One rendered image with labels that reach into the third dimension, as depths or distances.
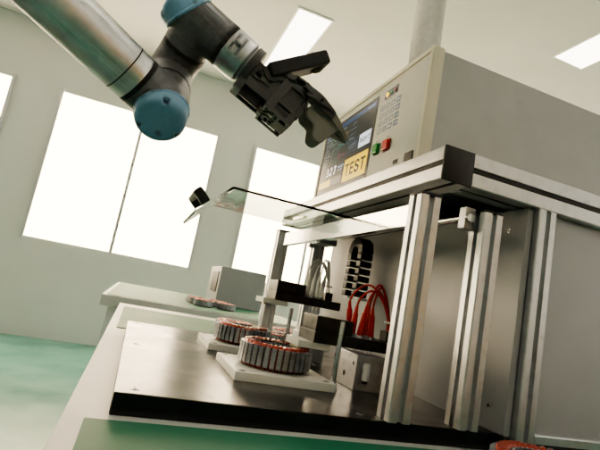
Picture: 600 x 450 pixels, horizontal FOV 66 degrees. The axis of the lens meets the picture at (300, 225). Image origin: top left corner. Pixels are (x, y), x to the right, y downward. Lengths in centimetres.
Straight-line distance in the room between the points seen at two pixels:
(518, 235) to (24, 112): 543
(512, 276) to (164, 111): 53
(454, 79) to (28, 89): 534
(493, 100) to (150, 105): 54
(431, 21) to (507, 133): 193
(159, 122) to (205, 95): 514
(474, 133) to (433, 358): 37
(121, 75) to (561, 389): 73
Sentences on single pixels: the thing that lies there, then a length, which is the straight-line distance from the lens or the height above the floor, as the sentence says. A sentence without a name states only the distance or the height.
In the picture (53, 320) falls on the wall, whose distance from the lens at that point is 550.
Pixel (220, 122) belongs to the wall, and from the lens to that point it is 576.
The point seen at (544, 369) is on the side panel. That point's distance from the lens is 72.
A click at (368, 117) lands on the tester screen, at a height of 126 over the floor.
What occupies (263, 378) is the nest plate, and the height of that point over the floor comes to 78.
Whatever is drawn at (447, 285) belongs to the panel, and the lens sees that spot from 79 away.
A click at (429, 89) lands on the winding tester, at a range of 77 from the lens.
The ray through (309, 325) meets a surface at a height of 85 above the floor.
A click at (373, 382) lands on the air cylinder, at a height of 79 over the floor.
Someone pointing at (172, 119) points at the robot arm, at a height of 110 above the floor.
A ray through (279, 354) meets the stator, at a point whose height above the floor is 81.
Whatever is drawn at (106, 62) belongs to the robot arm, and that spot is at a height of 115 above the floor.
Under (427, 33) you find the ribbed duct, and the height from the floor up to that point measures 237.
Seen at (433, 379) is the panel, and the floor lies 81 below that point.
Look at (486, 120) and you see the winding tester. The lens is 82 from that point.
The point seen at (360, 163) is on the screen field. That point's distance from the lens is 91.
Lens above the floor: 89
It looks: 9 degrees up
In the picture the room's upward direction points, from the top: 11 degrees clockwise
